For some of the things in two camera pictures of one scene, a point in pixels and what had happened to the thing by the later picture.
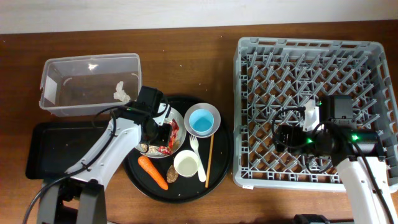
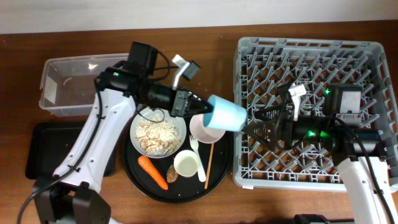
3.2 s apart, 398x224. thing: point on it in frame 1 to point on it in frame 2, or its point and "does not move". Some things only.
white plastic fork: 194,143 does not move
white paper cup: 186,163 does not move
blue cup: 201,121 to 225,115
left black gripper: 164,139 to 181,104
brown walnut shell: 171,174 does not move
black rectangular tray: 55,147 does not move
